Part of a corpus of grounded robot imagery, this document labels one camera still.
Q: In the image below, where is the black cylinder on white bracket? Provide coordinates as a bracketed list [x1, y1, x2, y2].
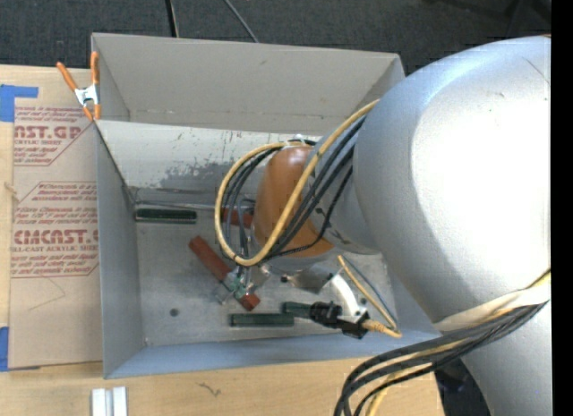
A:
[307, 272, 372, 341]

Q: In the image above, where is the red-brown flat block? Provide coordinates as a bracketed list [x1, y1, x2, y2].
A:
[220, 207, 256, 230]
[188, 235, 262, 313]

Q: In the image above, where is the brown cardboard board, red print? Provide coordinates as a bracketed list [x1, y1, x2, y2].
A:
[0, 64, 105, 373]

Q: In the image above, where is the dark green flat block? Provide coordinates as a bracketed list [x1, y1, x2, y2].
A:
[228, 312, 297, 328]
[281, 301, 316, 318]
[134, 208, 199, 225]

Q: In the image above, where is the grey metal bin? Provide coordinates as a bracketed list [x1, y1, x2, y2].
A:
[90, 32, 443, 380]

